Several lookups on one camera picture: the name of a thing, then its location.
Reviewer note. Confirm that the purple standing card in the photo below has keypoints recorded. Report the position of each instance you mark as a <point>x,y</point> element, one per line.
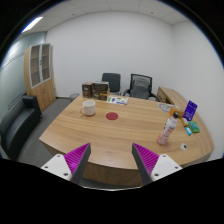
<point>190,110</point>

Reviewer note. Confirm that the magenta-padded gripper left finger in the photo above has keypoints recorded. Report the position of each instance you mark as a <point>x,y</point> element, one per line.
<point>76,159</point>

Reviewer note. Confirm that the small dark brown carton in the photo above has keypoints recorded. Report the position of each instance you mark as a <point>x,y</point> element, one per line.
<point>87,90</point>

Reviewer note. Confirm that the flat round red coaster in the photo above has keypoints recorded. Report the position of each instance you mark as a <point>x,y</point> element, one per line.
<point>112,116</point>

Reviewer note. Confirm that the brown carton with orange stripe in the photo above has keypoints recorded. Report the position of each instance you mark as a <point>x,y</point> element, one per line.
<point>101,95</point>

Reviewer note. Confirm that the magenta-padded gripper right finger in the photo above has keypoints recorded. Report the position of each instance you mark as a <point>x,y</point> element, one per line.
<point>146,159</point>

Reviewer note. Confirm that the clear bottle with black cap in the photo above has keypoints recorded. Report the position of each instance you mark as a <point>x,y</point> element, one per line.
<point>167,130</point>

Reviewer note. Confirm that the small white round object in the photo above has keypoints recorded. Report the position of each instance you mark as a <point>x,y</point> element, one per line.
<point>183,146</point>

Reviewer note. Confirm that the white ceramic mug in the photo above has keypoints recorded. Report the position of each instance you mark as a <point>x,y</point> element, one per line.
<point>89,107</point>

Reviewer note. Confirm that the long ceiling light panel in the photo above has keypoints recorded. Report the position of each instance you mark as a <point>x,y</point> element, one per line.
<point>32,24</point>

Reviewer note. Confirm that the small orange box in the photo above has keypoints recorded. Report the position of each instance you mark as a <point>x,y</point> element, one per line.
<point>176,110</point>

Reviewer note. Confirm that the green packet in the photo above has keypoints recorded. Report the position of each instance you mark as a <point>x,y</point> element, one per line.
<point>194,127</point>

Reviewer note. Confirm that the black solid-back office chair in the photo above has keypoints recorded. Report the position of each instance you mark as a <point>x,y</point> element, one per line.
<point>111,81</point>

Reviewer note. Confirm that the black leather sofa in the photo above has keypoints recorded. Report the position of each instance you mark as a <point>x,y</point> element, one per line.
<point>18,123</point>

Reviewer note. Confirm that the wooden cabinet with glass doors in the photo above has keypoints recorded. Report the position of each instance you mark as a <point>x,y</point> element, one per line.
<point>41,83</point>

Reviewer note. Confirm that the grey waste bin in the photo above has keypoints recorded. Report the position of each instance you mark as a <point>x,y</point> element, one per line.
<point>74,97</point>

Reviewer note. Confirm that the dark brown flat carton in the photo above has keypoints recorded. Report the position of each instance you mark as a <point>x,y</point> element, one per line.
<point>101,86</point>

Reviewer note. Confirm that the grey mesh-back office chair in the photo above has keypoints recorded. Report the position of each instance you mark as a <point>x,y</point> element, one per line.
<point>140,87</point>

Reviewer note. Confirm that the white green printed leaflet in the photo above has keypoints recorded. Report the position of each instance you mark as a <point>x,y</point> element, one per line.
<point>117,100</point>

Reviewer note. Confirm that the wooden side desk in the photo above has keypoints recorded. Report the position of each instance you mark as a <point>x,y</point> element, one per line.
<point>170,95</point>

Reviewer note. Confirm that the small blue packet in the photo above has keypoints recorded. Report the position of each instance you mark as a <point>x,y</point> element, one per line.
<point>188,130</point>

